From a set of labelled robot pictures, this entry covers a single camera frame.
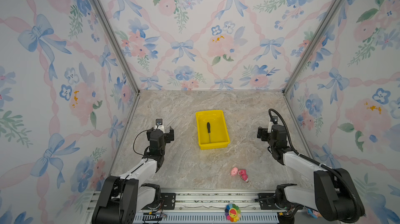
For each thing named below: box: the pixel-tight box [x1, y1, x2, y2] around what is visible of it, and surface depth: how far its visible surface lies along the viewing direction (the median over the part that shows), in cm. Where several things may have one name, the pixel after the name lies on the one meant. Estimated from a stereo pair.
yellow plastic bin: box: [195, 109, 231, 151], surface depth 98 cm
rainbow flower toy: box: [224, 203, 242, 223], surface depth 72 cm
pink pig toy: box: [230, 166, 249, 183], surface depth 83 cm
